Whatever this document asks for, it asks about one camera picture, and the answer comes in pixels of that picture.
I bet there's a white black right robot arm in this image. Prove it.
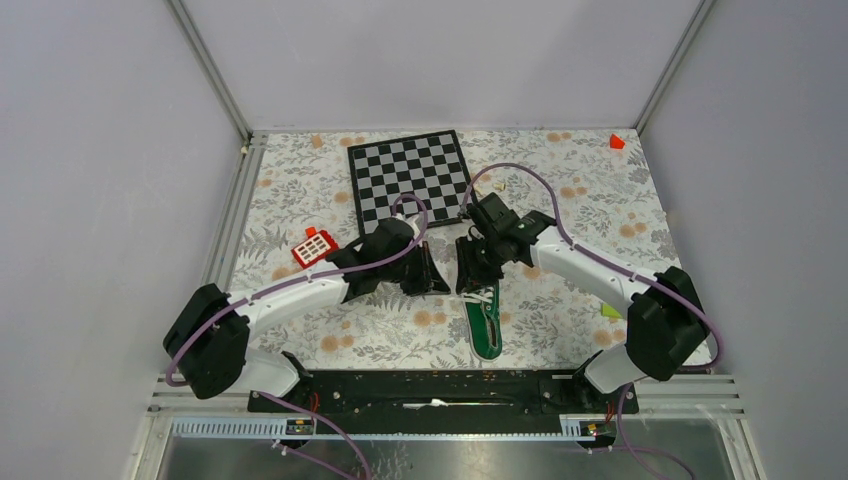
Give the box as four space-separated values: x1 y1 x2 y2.
457 194 710 412

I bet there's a red wedge block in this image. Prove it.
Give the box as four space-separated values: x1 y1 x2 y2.
609 134 626 150

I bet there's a lime green block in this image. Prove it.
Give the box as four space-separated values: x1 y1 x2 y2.
600 303 623 320

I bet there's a black grey chessboard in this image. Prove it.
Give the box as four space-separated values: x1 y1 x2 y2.
347 130 471 235

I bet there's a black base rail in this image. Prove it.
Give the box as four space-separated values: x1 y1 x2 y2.
283 370 639 435

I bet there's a floral table mat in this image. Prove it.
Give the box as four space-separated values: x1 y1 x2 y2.
230 130 678 370

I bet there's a red toy brick window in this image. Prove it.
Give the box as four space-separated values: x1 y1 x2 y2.
291 227 339 269

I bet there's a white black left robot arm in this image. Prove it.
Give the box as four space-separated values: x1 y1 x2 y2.
163 214 431 411

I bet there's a green canvas sneaker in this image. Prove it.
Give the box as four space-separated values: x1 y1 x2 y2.
461 284 503 361

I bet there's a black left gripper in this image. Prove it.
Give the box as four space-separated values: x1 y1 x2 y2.
380 241 450 298

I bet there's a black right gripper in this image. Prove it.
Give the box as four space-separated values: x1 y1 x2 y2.
455 234 506 295

